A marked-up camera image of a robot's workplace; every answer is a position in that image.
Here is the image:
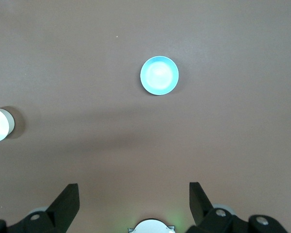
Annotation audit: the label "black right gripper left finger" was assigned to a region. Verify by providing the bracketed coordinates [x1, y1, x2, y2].
[0, 183, 80, 233]

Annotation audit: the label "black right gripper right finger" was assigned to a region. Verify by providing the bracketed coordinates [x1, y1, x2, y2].
[186, 182, 290, 233]

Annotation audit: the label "light blue bowl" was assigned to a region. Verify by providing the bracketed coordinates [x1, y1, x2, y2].
[139, 55, 180, 96]

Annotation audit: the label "brown table cover mat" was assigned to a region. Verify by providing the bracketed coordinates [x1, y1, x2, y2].
[0, 0, 291, 233]

